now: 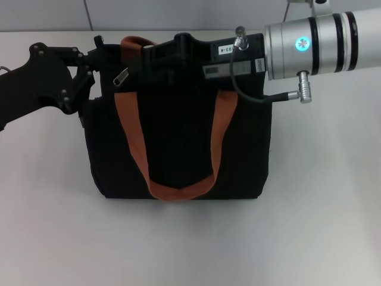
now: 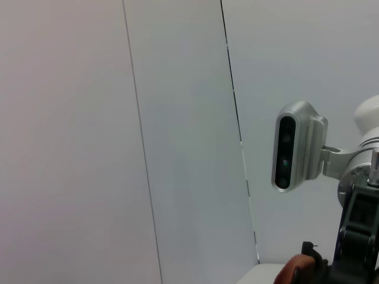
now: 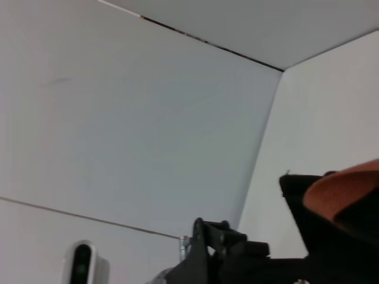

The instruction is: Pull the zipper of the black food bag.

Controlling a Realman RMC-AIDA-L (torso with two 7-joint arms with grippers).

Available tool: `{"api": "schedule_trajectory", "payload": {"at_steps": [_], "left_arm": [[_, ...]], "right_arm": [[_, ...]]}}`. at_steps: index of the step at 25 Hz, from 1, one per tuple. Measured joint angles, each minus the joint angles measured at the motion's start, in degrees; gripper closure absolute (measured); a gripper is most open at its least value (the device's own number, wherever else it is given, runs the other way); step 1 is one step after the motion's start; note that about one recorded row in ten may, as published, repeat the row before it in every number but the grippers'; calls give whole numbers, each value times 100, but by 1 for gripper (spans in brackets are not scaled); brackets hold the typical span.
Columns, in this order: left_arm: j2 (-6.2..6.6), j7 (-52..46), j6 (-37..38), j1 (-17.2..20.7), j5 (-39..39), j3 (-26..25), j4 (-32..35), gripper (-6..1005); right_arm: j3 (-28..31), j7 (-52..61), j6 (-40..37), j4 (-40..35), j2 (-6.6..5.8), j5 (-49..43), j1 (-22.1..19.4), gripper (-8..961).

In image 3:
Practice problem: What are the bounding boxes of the black bag with orange handles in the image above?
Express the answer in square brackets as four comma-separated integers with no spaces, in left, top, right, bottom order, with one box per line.
[279,158,379,284]

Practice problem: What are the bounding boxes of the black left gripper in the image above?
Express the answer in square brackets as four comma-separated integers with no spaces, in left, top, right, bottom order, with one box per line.
[176,217,309,284]

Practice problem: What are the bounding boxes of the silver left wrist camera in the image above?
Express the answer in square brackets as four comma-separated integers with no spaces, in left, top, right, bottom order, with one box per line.
[61,239,111,284]

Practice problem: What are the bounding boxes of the left gripper cable with connector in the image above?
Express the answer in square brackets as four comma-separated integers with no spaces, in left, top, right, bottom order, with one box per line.
[178,235,190,261]

